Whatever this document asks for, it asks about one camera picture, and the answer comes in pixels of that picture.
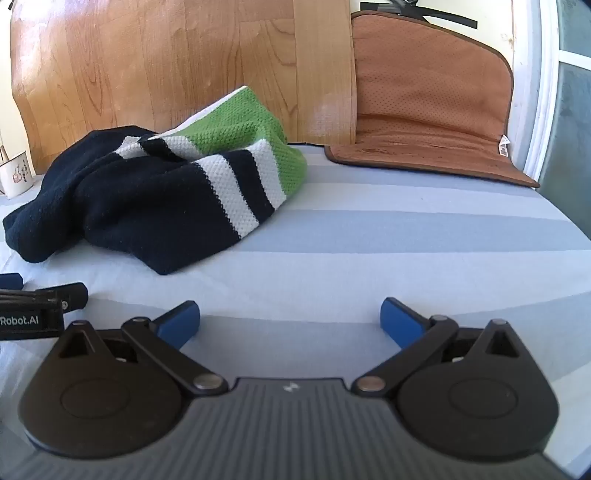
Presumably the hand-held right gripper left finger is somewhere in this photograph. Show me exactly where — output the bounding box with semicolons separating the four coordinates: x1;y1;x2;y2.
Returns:
58;300;230;396

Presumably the white window frame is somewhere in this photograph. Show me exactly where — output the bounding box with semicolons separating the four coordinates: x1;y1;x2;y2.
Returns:
512;0;561;181

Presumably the white printed mug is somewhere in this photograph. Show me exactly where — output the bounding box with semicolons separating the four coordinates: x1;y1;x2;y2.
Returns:
0;154;34;198

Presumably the blue striped bedsheet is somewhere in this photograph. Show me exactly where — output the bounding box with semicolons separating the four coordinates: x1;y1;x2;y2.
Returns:
0;141;591;480

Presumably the navy green white striped sweater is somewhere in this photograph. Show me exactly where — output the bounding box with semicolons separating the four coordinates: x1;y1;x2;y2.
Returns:
2;85;309;276

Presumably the wood pattern vinyl mat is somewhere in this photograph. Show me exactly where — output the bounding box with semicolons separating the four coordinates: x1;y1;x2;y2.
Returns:
9;0;358;178

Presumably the frosted window pane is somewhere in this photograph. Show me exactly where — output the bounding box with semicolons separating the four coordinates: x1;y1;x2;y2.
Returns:
538;0;591;201

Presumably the black tape strip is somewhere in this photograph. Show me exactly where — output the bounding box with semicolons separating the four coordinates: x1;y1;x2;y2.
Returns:
413;7;477;29
360;1;407;14

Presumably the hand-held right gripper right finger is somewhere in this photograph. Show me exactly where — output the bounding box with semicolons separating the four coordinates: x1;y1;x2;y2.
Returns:
353;298;521;397

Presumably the brown leather mat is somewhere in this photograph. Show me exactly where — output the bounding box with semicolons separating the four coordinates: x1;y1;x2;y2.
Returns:
323;10;541;189

